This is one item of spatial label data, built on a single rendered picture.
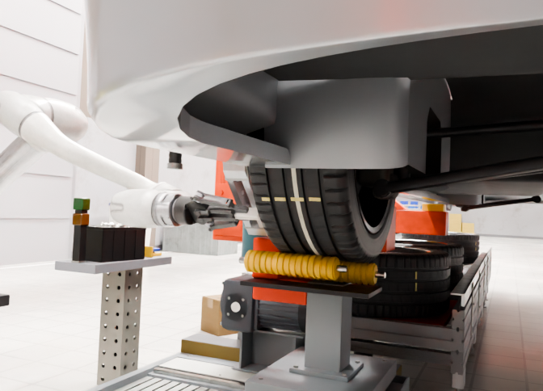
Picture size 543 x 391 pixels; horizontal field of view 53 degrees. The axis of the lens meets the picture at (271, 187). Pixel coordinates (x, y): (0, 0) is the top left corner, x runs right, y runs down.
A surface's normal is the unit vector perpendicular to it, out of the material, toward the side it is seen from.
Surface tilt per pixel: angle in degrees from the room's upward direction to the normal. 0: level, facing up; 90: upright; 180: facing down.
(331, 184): 115
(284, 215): 130
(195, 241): 90
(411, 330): 90
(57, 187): 90
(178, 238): 90
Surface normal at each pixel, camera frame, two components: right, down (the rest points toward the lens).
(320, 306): -0.40, -0.05
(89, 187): 0.91, 0.03
